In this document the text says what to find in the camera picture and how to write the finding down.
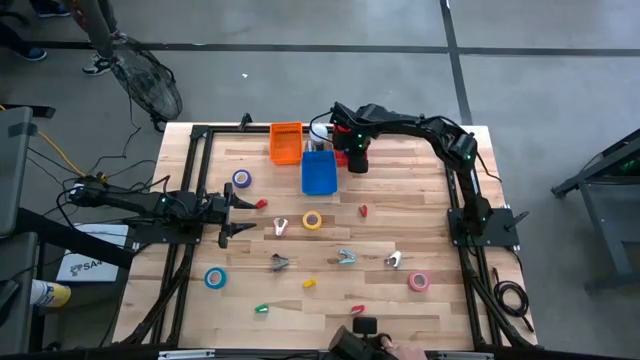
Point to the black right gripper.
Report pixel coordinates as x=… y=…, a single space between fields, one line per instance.
x=358 y=160

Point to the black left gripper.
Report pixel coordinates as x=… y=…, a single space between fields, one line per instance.
x=227 y=215

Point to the small red stapler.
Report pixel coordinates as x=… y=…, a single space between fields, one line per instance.
x=363 y=211
x=261 y=203
x=357 y=309

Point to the purple tape roll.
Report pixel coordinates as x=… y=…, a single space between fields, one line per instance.
x=234 y=178

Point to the pink staple remover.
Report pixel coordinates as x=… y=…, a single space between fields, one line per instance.
x=278 y=230

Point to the dark staple remover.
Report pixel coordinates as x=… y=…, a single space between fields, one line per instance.
x=278 y=263

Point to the yellow tape roll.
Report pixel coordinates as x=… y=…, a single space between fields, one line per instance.
x=304 y=220

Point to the blue tape roll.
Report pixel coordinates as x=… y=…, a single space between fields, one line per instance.
x=207 y=278

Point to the small green stapler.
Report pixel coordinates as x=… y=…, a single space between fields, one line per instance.
x=261 y=309

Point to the silver staple remover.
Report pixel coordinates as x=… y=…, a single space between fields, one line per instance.
x=395 y=260

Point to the pink tape roll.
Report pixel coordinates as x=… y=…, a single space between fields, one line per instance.
x=411 y=281

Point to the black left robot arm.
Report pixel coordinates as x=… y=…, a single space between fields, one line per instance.
x=125 y=202

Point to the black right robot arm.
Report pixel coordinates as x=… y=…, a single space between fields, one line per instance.
x=415 y=125

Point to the small yellow stapler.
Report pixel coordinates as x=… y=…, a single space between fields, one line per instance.
x=309 y=283

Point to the red plastic basket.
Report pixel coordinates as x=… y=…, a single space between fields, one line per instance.
x=341 y=159

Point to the blue plastic basket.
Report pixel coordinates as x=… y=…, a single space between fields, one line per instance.
x=320 y=175

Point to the orange plastic basket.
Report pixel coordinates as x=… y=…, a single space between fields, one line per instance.
x=286 y=145

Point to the black crossbeam with silver brackets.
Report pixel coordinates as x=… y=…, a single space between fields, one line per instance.
x=280 y=357

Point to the white printed box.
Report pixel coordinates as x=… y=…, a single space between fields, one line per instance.
x=90 y=267

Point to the black floor fan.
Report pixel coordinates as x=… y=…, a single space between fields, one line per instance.
x=150 y=85

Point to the black diagonal bar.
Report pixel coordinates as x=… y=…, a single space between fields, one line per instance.
x=75 y=240

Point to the black handheld device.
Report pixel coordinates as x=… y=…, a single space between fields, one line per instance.
x=365 y=326

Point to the yellow and white bottle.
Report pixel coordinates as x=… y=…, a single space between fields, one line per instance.
x=50 y=294

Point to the person's hand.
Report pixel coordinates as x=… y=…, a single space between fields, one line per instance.
x=407 y=352

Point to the grey equipment case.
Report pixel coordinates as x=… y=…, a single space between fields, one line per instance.
x=17 y=260
x=15 y=175

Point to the person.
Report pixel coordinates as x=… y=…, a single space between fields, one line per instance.
x=97 y=30

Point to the person's foot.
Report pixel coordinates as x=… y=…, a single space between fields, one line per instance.
x=35 y=54
x=52 y=9

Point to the dark metal cart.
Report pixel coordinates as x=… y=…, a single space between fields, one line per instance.
x=602 y=225

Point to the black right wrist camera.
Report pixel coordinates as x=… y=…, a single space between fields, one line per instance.
x=341 y=114

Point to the black aluminium table frame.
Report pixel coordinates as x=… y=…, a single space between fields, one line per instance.
x=235 y=129

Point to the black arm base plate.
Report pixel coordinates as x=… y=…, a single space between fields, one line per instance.
x=150 y=234
x=502 y=227

